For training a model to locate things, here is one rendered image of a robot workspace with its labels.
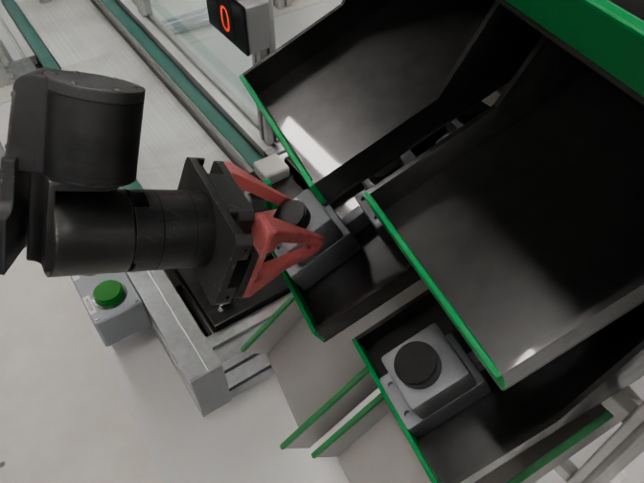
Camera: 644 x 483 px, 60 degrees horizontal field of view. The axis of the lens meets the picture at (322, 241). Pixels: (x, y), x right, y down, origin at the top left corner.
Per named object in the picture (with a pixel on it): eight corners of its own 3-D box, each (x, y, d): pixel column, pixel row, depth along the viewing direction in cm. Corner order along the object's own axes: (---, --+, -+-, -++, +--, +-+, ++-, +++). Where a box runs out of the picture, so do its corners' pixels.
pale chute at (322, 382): (310, 448, 61) (281, 449, 58) (266, 352, 69) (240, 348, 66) (503, 278, 52) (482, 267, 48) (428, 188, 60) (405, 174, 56)
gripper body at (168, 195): (209, 154, 44) (112, 149, 40) (262, 238, 38) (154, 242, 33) (189, 219, 47) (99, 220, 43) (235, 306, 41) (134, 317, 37)
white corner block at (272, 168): (267, 195, 93) (265, 176, 90) (254, 179, 95) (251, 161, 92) (291, 184, 95) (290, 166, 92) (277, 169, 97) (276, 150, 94)
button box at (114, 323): (106, 348, 79) (93, 324, 75) (60, 255, 91) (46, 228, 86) (152, 325, 82) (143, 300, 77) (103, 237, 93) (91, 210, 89)
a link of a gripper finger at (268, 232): (309, 175, 47) (205, 171, 42) (352, 229, 43) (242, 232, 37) (283, 237, 51) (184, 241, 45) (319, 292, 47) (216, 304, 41)
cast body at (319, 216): (305, 292, 50) (267, 256, 44) (284, 259, 52) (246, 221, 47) (380, 235, 49) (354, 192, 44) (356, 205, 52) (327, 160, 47)
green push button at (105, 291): (102, 315, 77) (98, 307, 75) (92, 295, 79) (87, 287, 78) (129, 302, 78) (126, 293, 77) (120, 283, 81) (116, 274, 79)
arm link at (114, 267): (18, 254, 38) (34, 294, 34) (21, 156, 35) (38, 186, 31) (123, 250, 42) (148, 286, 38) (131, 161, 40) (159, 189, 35)
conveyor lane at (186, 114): (226, 368, 82) (217, 331, 74) (53, 94, 128) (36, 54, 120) (379, 281, 92) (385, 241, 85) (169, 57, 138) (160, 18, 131)
